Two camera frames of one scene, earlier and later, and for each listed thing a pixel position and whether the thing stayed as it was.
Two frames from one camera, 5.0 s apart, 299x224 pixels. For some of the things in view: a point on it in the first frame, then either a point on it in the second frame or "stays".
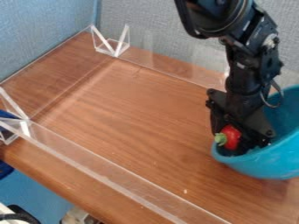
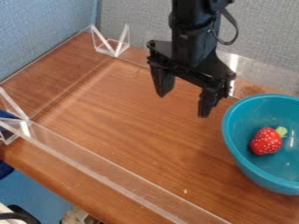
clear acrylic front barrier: [70, 160] stays
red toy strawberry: [228, 136] -> [267, 140]
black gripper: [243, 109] -> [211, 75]
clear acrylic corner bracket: [106, 45] stays
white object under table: [78, 216] stays
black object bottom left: [18, 214] stays
